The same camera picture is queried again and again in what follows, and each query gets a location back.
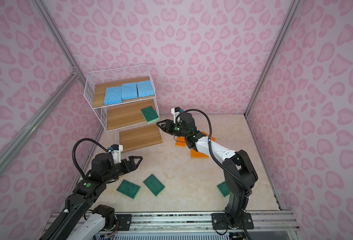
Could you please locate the aluminium frame corner post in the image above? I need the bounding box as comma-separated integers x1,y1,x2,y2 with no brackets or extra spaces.
31,0,86,86
244,0,303,119

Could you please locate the white wire three-tier shelf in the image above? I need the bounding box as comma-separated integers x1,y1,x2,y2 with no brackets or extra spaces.
84,64,163,153

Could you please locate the orange sponge near shelf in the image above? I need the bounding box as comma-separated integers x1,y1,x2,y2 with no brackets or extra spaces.
175,137,186,148

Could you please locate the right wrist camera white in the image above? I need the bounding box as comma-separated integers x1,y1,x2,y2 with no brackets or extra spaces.
171,107,183,123

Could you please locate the green scouring pad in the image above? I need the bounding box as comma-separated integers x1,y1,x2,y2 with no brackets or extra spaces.
117,180,140,199
143,174,165,196
217,182,230,197
140,106,159,124

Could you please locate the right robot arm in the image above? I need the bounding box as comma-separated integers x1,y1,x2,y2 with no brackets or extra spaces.
156,109,258,230

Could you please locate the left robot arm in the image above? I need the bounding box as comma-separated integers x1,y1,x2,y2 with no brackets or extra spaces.
40,153,143,240

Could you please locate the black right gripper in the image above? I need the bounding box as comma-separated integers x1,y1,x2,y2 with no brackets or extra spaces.
156,119,190,138

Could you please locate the orange sponge far right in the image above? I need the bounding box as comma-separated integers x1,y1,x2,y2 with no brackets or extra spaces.
201,131,216,142

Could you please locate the aluminium diagonal frame bar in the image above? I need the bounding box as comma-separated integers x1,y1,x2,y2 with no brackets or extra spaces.
0,72,79,177

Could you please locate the orange sponge centre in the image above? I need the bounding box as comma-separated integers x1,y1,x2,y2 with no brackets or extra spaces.
191,149,209,159

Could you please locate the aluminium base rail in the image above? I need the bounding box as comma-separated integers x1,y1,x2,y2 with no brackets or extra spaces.
42,210,300,240

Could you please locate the aluminium frame left corner post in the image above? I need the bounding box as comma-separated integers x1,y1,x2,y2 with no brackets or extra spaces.
31,0,86,86

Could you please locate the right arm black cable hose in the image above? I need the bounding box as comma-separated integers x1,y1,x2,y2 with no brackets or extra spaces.
179,108,253,196

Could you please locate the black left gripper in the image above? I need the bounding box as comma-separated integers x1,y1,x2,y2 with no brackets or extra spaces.
103,155,142,184

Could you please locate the aluminium frame right corner post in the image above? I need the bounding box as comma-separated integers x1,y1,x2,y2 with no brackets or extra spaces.
244,0,303,119

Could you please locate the blue sponge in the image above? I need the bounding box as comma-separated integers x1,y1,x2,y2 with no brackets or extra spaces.
104,86,122,106
121,83,138,100
136,80,154,98

